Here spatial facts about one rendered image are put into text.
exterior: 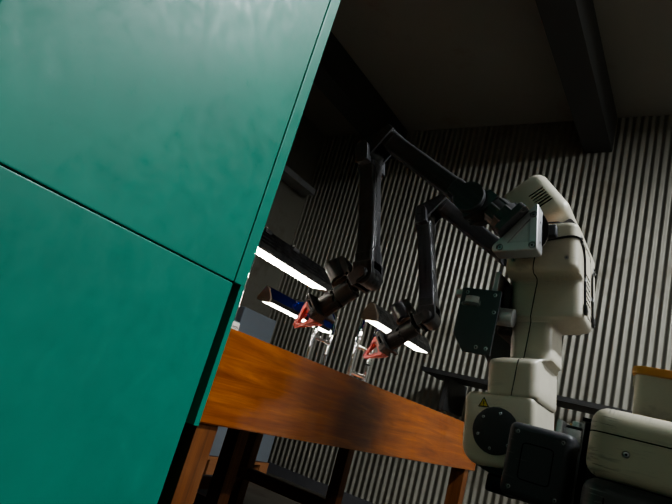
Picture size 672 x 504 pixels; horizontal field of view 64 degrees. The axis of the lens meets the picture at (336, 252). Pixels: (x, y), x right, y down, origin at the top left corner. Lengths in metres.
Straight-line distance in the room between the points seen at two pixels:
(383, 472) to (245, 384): 3.40
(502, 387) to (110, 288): 0.88
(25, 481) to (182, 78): 0.62
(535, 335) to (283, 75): 0.83
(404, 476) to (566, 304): 3.19
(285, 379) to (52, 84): 0.77
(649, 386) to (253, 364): 0.81
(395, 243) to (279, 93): 3.89
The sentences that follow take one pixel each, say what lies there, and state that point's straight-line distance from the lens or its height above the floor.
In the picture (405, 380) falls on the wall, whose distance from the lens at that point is 4.50.
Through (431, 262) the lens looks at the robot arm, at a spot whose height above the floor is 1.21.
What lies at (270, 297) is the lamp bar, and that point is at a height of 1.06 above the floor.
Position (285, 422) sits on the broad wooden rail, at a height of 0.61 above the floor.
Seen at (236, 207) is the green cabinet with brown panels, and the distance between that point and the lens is 1.01.
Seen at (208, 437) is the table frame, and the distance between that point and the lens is 1.14.
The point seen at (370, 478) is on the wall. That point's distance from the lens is 4.55.
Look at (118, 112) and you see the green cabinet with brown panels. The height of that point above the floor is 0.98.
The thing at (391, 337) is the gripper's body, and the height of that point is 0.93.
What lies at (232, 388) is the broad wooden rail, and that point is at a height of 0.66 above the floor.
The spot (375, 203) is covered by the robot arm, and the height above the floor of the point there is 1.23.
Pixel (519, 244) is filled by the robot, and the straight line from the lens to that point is 1.28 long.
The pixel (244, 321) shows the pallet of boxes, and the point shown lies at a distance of 3.91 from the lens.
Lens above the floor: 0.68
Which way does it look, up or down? 15 degrees up
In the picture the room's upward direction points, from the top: 16 degrees clockwise
